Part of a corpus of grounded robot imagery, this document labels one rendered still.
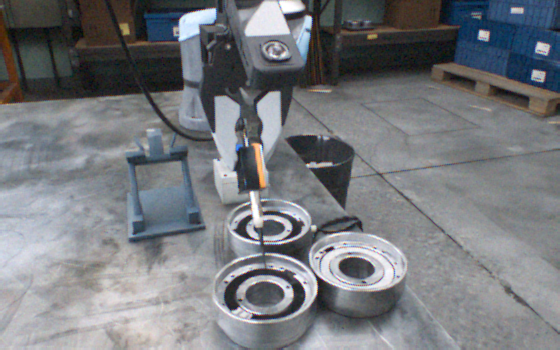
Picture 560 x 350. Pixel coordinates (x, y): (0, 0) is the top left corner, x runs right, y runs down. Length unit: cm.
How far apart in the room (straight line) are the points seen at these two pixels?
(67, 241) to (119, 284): 13
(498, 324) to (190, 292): 140
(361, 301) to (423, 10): 430
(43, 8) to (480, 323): 369
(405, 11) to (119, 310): 426
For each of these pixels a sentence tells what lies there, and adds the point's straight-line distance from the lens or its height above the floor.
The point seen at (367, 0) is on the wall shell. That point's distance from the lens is 498.
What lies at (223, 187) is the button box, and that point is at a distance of 68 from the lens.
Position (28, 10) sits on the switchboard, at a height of 69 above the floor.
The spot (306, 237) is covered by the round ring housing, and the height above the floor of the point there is 83.
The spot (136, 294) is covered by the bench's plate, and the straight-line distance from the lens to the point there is 55.
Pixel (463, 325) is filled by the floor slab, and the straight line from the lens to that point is 176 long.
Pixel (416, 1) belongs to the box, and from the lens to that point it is 464.
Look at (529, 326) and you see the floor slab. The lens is 185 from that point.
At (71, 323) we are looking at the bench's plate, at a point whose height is 80.
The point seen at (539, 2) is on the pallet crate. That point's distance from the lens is 422.
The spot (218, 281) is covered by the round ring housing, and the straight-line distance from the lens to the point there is 49.
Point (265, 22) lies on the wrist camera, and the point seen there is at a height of 108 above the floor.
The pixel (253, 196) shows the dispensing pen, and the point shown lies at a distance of 51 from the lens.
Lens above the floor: 115
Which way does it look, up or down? 26 degrees down
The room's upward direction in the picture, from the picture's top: straight up
